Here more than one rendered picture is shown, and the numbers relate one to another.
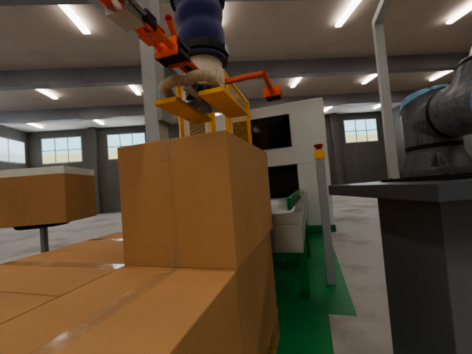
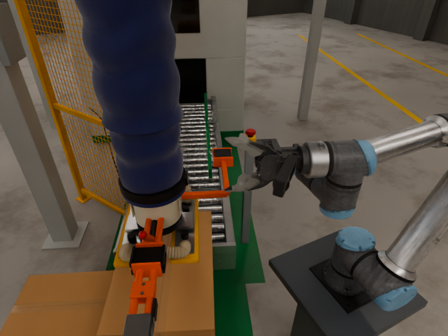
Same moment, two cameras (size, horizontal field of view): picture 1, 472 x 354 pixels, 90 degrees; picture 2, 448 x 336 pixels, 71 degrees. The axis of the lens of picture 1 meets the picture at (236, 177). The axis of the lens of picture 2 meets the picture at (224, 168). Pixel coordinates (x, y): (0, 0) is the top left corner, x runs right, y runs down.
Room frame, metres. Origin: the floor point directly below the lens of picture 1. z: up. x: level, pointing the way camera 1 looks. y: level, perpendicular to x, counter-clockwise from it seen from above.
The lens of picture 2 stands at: (0.13, 0.20, 2.00)
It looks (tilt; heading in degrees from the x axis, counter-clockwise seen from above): 34 degrees down; 339
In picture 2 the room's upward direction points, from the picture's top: straight up
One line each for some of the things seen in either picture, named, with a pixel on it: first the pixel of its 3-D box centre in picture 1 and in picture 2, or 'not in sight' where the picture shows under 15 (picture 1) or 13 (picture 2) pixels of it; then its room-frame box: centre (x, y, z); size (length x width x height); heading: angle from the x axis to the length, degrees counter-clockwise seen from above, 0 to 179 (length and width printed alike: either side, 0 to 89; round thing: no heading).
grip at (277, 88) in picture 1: (272, 93); (223, 157); (1.24, -0.23, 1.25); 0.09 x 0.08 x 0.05; 73
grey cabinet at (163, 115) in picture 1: (164, 107); (5, 34); (2.36, 0.66, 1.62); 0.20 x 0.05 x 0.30; 163
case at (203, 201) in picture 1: (211, 196); (169, 289); (1.02, 0.11, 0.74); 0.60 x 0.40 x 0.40; 162
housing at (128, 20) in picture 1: (125, 12); (138, 331); (0.58, 0.24, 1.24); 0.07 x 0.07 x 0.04; 73
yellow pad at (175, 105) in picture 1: (186, 109); (135, 226); (1.06, 0.20, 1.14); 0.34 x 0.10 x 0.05; 163
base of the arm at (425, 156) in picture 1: (434, 160); (346, 270); (0.78, -0.65, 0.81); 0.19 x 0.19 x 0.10
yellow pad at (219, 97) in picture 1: (226, 101); (185, 223); (1.00, 0.02, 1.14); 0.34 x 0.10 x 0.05; 163
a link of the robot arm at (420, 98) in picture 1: (430, 118); (354, 251); (0.77, -0.65, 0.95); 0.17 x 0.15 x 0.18; 179
